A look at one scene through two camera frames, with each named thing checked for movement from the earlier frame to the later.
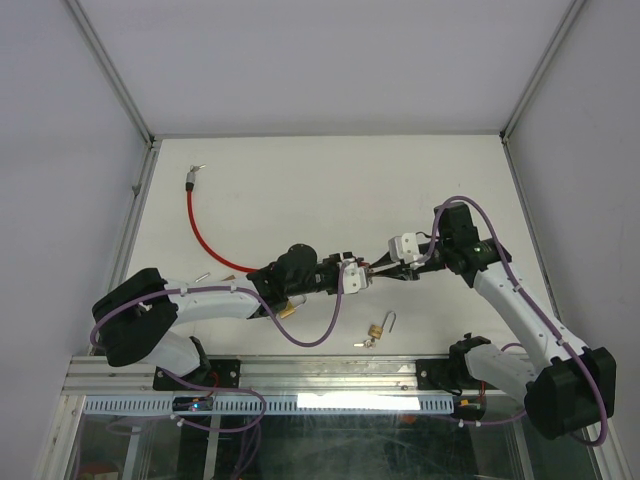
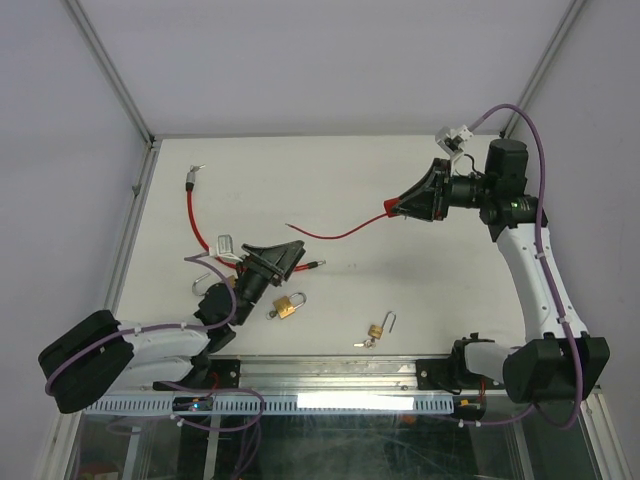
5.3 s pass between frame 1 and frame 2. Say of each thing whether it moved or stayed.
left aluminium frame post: stayed
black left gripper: moved
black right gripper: moved
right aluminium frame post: stayed
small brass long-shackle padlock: stayed
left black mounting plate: stayed
